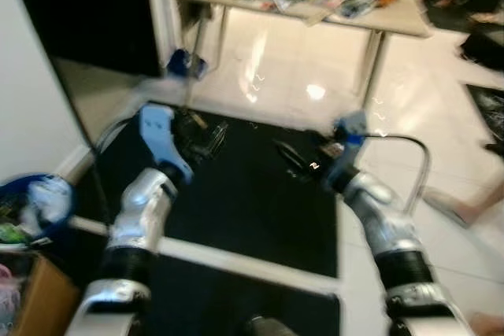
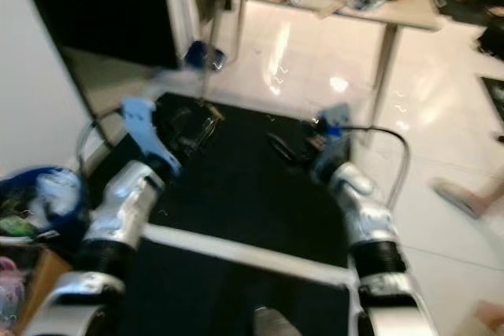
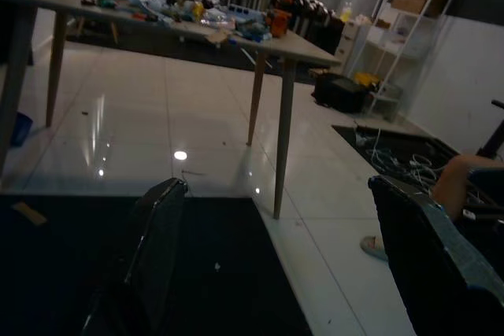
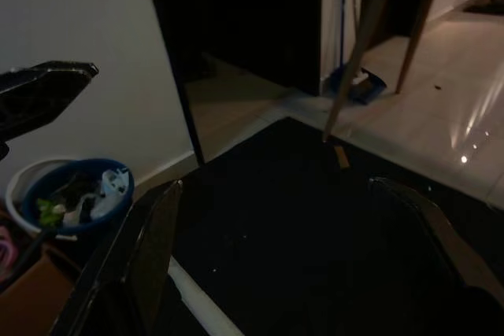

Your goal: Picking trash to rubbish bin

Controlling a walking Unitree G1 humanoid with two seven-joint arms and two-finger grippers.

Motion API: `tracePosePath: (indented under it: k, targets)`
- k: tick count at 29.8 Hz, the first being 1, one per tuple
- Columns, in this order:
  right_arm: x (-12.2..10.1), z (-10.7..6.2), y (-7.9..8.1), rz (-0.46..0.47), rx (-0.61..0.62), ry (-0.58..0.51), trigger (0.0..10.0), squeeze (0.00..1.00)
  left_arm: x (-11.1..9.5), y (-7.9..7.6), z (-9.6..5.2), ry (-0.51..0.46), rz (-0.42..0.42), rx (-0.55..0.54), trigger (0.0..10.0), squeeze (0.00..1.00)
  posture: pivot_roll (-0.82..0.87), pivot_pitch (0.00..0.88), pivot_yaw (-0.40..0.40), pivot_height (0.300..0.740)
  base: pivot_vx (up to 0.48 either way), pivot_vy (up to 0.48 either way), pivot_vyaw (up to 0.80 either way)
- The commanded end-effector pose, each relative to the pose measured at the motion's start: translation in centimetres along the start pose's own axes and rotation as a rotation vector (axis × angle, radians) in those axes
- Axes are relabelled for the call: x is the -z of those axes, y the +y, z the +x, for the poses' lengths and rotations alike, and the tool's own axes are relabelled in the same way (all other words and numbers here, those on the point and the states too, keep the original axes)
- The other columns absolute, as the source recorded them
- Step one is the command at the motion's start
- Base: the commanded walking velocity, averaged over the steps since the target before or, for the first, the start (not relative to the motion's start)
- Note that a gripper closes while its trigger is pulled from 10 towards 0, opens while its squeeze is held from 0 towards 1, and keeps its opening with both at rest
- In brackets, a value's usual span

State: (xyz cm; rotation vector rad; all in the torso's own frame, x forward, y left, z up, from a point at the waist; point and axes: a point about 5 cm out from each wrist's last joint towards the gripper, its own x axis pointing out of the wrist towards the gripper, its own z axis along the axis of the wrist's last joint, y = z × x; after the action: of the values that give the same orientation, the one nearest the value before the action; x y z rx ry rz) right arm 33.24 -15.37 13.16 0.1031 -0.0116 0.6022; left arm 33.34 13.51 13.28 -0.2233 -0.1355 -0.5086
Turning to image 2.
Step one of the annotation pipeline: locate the green wrapper trash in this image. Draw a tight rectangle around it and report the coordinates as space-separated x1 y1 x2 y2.
0 213 42 239

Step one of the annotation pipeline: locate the small blue object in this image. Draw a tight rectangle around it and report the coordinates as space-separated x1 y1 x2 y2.
183 40 227 72

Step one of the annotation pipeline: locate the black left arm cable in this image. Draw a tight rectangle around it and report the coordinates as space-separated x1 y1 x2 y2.
74 106 127 165

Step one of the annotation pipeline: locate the person bare foot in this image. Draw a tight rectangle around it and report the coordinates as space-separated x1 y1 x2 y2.
475 300 504 335

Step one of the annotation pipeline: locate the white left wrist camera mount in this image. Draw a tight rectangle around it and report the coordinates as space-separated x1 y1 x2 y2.
121 98 182 176

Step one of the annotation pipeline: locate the white plastic bag trash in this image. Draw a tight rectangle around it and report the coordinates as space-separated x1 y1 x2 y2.
38 171 85 224

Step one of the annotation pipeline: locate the person foot in slipper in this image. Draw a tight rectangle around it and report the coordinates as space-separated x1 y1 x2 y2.
432 175 504 220

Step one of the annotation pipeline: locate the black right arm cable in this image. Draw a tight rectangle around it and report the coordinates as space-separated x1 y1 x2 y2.
345 124 412 211

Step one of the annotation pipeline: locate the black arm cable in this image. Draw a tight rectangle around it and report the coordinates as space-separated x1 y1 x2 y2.
345 124 412 211
74 106 127 165

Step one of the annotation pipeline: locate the black bag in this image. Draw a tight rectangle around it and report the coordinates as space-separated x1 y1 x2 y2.
476 24 504 60

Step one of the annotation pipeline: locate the blue rubbish bucket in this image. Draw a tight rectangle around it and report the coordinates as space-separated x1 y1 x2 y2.
0 166 89 244

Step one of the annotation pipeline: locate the pink plastic item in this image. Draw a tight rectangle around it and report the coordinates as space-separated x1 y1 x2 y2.
0 256 28 330

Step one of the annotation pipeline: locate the black flat panel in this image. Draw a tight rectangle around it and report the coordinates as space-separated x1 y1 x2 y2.
480 75 504 145

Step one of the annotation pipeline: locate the brown cardboard box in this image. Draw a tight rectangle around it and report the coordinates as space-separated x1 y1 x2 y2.
0 245 73 336

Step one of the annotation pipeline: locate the beige table with metal legs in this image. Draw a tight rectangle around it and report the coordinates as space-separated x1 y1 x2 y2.
184 0 443 129

